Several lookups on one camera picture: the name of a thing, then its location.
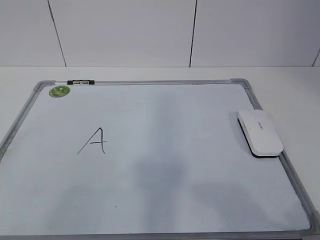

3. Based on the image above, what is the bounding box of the white whiteboard eraser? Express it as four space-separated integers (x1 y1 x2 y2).
237 109 284 158

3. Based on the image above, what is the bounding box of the round green sticker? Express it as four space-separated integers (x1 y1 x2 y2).
49 85 71 98

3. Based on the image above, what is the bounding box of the white board with grey frame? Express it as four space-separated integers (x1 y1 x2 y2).
0 78 320 240

